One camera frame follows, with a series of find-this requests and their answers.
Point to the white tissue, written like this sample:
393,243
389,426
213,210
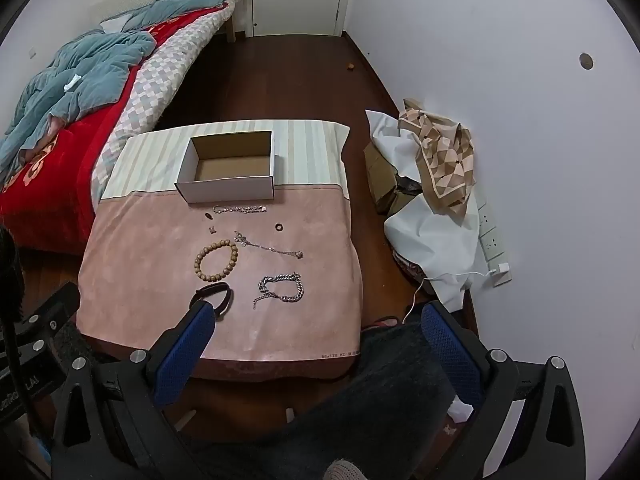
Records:
74,81

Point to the white charger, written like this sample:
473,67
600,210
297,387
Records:
502,268

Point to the brown cardboard box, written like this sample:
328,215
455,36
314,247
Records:
380,175

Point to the round wall cap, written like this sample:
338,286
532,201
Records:
586,61

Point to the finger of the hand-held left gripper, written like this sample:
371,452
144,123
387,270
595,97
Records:
55,310

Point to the pink striped table cloth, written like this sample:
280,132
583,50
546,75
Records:
150,260

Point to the checkered quilt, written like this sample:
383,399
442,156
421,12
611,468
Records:
165,65

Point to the white paper scrap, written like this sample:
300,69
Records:
459,410

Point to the white wall sockets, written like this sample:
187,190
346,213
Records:
490,240

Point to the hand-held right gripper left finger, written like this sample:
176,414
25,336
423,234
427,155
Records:
182,355

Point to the person's leg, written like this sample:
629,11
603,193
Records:
390,390

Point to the white cloth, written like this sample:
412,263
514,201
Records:
430,240

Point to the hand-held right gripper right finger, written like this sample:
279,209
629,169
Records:
450,355

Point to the teal blanket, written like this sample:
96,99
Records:
90,75

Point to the red slipper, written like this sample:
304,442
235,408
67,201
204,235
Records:
382,322

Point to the beige checkered scarf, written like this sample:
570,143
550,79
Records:
445,160

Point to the white cardboard box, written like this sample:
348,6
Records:
225,191

